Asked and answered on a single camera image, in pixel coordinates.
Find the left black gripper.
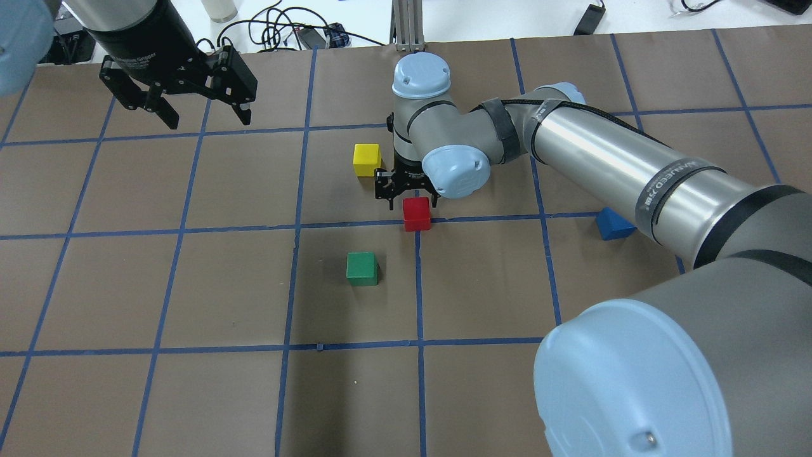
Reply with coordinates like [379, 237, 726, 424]
[99, 6, 258, 130]

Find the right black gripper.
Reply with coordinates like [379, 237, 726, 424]
[374, 162, 441, 211]

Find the red wooden block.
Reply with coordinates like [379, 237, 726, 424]
[402, 197, 431, 232]

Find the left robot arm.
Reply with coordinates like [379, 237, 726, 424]
[1, 1, 258, 129]

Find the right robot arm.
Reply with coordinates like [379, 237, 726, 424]
[375, 52, 811, 456]

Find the yellow wooden block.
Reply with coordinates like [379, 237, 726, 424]
[353, 143, 383, 177]

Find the green wooden block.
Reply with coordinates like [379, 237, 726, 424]
[346, 251, 378, 287]

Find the blue wooden block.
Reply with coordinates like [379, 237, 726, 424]
[595, 206, 637, 242]

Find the white cylinder bottle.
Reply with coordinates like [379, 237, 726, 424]
[200, 0, 238, 23]

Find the black power adapter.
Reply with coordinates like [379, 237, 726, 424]
[572, 2, 606, 36]

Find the aluminium frame post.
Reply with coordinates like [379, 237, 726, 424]
[390, 0, 424, 53]

